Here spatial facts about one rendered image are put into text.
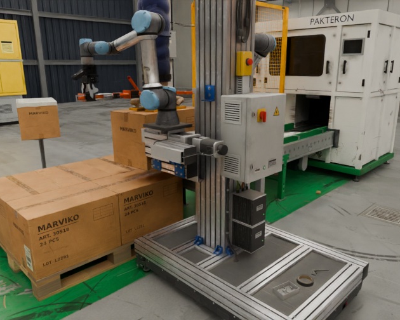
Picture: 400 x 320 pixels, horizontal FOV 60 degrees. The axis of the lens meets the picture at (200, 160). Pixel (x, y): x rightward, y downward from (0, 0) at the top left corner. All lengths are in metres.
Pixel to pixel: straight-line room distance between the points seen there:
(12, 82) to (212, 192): 8.15
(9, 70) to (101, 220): 7.70
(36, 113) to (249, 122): 2.85
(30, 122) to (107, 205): 2.00
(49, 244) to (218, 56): 1.50
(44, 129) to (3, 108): 5.69
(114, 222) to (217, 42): 1.38
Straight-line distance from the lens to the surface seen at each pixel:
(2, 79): 9.80
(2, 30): 9.88
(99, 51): 2.28
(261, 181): 3.09
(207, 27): 2.10
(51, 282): 2.47
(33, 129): 4.23
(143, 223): 2.68
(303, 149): 4.00
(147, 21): 2.01
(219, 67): 2.02
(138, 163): 2.55
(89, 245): 2.49
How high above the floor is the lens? 1.39
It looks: 15 degrees down
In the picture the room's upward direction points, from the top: straight up
